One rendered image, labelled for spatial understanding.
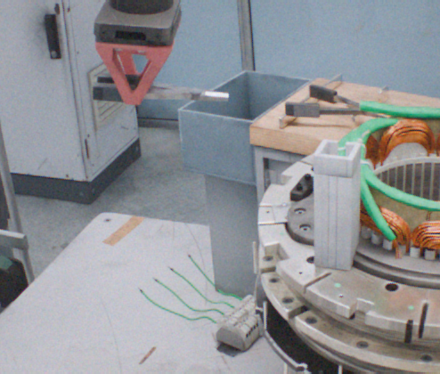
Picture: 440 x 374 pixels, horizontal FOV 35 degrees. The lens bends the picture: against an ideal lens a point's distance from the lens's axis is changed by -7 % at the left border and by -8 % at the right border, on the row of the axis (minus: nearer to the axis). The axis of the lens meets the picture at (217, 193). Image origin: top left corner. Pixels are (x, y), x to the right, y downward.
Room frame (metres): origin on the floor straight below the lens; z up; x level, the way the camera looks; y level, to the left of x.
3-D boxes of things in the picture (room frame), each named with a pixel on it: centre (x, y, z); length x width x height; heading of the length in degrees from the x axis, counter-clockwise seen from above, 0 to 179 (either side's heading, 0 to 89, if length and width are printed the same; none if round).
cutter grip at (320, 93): (0.81, -0.14, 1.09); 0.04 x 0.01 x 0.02; 40
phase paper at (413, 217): (0.44, -0.14, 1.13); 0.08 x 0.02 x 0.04; 61
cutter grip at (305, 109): (0.76, -0.10, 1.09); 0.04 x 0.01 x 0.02; 70
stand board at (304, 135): (0.80, -0.18, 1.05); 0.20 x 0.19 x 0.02; 55
